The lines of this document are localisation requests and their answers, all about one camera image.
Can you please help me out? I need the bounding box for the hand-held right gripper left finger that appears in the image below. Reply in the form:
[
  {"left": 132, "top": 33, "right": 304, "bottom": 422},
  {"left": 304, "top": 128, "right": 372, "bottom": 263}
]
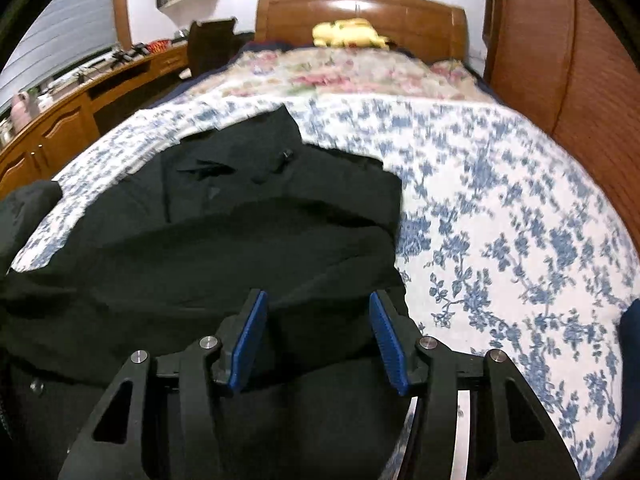
[{"left": 57, "top": 289, "right": 271, "bottom": 480}]

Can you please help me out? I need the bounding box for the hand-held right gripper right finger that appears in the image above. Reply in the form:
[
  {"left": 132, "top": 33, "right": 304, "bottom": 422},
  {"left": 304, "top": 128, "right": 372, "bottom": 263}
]
[{"left": 368, "top": 290, "right": 583, "bottom": 480}]

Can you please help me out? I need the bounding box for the black buttoned coat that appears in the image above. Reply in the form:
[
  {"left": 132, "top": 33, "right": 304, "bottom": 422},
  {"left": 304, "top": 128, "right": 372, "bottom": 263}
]
[{"left": 0, "top": 105, "right": 426, "bottom": 480}]

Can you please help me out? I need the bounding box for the blue floral bed sheet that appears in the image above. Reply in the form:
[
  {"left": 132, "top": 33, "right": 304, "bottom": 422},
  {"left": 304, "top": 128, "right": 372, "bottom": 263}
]
[{"left": 10, "top": 95, "right": 640, "bottom": 480}]

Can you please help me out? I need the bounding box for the dark grey garment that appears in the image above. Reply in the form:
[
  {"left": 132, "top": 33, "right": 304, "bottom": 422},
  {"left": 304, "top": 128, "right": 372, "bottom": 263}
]
[{"left": 0, "top": 180, "right": 63, "bottom": 278}]

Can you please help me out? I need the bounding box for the pink floral blanket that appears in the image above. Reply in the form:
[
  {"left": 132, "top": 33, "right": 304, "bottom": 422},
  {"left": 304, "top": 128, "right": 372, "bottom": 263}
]
[{"left": 150, "top": 47, "right": 481, "bottom": 106}]

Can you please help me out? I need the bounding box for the wooden desk with cabinets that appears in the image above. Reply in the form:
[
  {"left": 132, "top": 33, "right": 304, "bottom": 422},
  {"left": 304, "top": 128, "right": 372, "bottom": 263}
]
[{"left": 0, "top": 40, "right": 193, "bottom": 191}]

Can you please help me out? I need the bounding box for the dark wooden chair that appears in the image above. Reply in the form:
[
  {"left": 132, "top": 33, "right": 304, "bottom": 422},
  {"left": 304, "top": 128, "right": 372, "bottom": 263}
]
[{"left": 187, "top": 19, "right": 238, "bottom": 78}]

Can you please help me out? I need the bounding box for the black device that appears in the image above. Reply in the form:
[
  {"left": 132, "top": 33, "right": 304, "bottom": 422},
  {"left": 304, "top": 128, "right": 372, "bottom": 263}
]
[{"left": 112, "top": 44, "right": 151, "bottom": 68}]

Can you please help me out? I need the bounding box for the yellow plush toy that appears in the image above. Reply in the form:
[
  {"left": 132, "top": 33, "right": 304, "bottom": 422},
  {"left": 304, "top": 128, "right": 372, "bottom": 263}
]
[{"left": 312, "top": 19, "right": 391, "bottom": 51}]

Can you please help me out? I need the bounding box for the wooden louvred wardrobe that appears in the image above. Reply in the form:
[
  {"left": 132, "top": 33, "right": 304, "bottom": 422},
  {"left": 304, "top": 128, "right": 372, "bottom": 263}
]
[{"left": 482, "top": 0, "right": 640, "bottom": 261}]

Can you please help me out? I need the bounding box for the pink thermos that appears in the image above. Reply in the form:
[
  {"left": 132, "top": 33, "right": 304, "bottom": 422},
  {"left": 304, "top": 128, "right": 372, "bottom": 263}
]
[{"left": 11, "top": 91, "right": 38, "bottom": 128}]

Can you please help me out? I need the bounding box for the wooden bed headboard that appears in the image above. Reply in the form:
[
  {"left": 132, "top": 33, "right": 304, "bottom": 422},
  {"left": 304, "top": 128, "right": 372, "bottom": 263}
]
[{"left": 255, "top": 0, "right": 468, "bottom": 63}]

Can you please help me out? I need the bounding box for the grey window blind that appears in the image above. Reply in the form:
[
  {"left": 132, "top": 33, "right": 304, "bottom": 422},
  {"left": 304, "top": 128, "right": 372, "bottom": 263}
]
[{"left": 0, "top": 0, "right": 118, "bottom": 111}]

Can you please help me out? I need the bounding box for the wooden window frame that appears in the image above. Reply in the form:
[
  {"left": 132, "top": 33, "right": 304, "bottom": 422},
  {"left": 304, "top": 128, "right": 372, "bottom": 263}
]
[{"left": 111, "top": 0, "right": 135, "bottom": 48}]

